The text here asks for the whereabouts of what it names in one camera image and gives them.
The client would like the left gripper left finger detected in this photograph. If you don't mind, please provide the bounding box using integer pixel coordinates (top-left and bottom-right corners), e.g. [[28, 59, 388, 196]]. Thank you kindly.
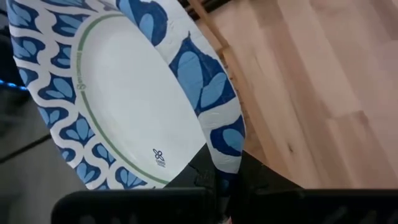
[[51, 144, 218, 224]]

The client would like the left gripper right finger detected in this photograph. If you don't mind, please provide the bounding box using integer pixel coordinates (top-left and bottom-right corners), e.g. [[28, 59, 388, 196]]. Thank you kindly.
[[231, 151, 398, 224]]

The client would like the blue floral paper bowl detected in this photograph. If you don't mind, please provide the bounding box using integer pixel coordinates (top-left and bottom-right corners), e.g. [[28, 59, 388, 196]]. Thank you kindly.
[[6, 0, 246, 200]]

